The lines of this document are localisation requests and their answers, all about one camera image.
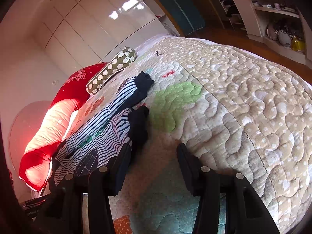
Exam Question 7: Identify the navy striped pants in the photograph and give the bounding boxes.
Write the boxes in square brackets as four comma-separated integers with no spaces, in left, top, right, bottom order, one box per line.
[48,72,155,186]

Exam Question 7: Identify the white glossy wardrobe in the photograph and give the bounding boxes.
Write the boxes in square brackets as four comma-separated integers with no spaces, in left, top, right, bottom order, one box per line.
[33,0,168,65]

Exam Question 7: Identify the quilted patterned bedspread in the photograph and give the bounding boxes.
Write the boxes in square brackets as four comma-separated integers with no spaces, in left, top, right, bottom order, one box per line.
[50,35,312,234]

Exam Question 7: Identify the white curved shelf unit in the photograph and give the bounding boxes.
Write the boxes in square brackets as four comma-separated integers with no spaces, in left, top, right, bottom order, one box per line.
[225,0,308,65]

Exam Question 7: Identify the red and white pillow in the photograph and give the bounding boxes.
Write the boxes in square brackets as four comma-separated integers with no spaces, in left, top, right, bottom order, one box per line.
[19,63,108,192]

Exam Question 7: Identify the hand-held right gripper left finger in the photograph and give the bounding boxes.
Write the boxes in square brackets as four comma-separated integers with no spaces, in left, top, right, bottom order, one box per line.
[36,143,133,234]

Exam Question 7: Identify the teal rug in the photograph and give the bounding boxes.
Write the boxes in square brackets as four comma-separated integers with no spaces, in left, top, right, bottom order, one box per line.
[141,0,206,35]

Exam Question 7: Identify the olive patterned bolster pillow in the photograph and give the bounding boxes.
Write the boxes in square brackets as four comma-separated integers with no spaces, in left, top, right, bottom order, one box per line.
[86,48,137,96]

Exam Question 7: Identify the yellow container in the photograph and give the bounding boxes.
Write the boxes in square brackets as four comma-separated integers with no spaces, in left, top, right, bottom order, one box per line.
[291,36,306,52]

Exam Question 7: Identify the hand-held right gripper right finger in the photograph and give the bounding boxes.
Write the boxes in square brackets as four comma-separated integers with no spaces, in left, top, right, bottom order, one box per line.
[176,143,281,234]

